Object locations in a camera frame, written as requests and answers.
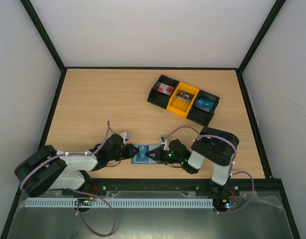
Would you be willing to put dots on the light blue slotted cable duct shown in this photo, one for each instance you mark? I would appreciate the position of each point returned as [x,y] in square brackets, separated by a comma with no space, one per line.
[120,203]

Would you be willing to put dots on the black bin right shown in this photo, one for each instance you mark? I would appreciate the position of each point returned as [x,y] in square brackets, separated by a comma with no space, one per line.
[200,116]

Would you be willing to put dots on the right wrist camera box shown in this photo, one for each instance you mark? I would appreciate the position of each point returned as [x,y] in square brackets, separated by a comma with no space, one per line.
[164,143]

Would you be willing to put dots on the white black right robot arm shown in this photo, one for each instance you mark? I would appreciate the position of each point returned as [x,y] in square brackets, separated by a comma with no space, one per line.
[220,147]

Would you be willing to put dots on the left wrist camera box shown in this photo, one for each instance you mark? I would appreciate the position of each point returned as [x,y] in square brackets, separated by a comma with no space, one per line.
[125,136]

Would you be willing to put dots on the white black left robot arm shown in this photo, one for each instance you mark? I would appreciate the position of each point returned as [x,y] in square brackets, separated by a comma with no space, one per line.
[49,169]

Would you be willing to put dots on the blue VIP card stack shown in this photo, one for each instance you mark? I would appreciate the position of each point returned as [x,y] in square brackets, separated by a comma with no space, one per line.
[204,104]

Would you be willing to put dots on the teal leather card holder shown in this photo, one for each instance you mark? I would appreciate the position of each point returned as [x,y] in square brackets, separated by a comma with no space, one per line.
[150,161]

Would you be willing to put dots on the black frame post right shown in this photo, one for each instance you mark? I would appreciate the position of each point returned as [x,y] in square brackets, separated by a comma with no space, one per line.
[269,20]

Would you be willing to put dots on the black bin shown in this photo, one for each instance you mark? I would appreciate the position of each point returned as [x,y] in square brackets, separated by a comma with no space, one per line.
[160,99]
[200,116]

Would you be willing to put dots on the red white card stack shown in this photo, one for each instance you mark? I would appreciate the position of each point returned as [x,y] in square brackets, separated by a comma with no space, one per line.
[164,88]

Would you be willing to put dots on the yellow middle bin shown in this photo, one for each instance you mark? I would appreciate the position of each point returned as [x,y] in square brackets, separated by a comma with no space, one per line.
[178,106]

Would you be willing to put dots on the black VIP card stack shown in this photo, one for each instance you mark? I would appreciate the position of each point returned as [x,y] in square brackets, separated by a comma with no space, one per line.
[185,96]

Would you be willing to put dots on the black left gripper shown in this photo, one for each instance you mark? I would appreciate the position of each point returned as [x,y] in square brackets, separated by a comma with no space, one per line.
[129,155]

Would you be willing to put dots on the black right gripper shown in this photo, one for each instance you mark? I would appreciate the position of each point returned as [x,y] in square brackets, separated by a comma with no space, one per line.
[159,154]

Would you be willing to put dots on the black bin left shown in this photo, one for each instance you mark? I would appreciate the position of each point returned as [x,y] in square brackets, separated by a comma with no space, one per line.
[160,99]

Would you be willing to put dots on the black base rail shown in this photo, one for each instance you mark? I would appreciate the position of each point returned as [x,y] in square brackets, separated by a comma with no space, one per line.
[201,187]

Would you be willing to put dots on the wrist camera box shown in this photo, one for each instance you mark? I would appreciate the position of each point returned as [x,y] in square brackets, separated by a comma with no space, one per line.
[164,143]
[125,136]

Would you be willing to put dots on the black frame post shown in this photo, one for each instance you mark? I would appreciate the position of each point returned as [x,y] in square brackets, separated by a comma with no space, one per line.
[30,10]
[269,20]

